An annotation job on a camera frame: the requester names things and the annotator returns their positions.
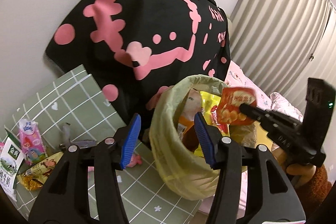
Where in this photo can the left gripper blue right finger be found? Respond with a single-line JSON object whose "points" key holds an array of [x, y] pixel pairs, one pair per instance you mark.
{"points": [[202, 130]]}

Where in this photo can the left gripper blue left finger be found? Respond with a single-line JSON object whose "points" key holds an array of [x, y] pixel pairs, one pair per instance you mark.
{"points": [[130, 135]]}

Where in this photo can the orange snack bag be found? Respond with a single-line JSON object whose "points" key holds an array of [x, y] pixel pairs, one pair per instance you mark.
{"points": [[185, 127]]}

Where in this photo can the red round-print snack bag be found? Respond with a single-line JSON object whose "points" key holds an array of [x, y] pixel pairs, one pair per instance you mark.
{"points": [[228, 109]]}

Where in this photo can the yellow-green trash bag bin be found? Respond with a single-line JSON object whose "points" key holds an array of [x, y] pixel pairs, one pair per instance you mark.
{"points": [[184, 173]]}

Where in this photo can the pink tissue pack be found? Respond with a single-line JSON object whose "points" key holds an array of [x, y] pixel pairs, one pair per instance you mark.
{"points": [[31, 142]]}

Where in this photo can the yellow cartoon snack wrapper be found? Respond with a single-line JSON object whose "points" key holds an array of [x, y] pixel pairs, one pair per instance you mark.
{"points": [[35, 177]]}

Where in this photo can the green white milk carton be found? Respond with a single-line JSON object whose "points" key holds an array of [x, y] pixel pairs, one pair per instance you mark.
{"points": [[11, 161]]}

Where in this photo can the yellow red snack packet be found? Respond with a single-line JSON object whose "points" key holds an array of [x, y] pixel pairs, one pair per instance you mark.
{"points": [[209, 105]]}

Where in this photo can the person's right hand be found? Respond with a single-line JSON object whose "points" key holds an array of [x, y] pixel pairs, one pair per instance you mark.
{"points": [[304, 172]]}

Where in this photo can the pink caterpillar toy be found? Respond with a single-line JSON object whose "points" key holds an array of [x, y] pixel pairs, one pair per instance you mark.
{"points": [[135, 160]]}

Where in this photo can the yellow small pillow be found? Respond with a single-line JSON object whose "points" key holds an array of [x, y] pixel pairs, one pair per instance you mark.
{"points": [[261, 136]]}

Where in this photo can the brown fuzzy sleeve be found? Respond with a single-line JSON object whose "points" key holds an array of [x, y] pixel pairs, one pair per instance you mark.
{"points": [[313, 193]]}

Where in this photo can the pink floral bedding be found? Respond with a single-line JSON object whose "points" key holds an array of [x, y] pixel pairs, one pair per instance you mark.
{"points": [[251, 134]]}

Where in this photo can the green checked tablecloth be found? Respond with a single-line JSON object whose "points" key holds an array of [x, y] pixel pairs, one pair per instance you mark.
{"points": [[76, 99]]}

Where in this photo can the black pink cartoon cloth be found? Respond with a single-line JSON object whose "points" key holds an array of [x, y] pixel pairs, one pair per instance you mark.
{"points": [[135, 49]]}

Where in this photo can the beige striped curtain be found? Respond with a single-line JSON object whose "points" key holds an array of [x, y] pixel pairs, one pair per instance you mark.
{"points": [[279, 44]]}

